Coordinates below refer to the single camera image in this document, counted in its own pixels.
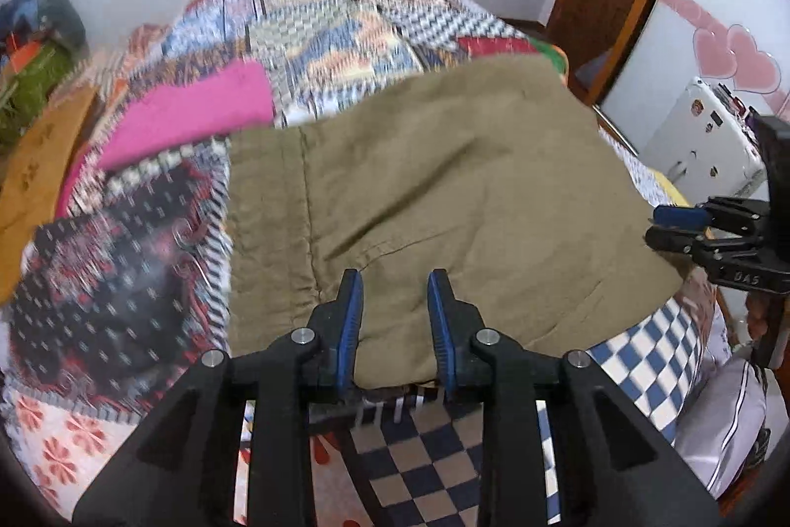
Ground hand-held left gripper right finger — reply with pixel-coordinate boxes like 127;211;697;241
427;268;723;527

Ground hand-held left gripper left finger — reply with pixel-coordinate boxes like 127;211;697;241
71;268;365;527

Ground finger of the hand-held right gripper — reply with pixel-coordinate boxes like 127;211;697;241
643;226;767;270
652;197;770;233

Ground olive green pants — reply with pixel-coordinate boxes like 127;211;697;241
225;54;686;389

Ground person's right hand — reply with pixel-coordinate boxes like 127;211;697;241
743;293;770;355

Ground white case with stickers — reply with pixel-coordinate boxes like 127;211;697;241
638;76;769;207

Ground person's white striped clothing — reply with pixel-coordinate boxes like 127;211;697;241
672;357;772;503

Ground multicoloured fleece blanket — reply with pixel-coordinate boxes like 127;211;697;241
529;36;570;84

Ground pink cloth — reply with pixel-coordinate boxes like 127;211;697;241
58;61;276;219

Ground patchwork printed blanket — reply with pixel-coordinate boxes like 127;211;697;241
0;0;742;527

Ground wooden headboard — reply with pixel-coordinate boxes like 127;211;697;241
0;82;100;306

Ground green bag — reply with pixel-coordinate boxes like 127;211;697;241
0;42;81;151

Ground orange box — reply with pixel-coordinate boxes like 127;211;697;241
9;39;45;71

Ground blue patterned bundle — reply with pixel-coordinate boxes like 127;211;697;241
0;0;87;52

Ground pink heart wall decal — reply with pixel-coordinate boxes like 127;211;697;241
660;0;790;99

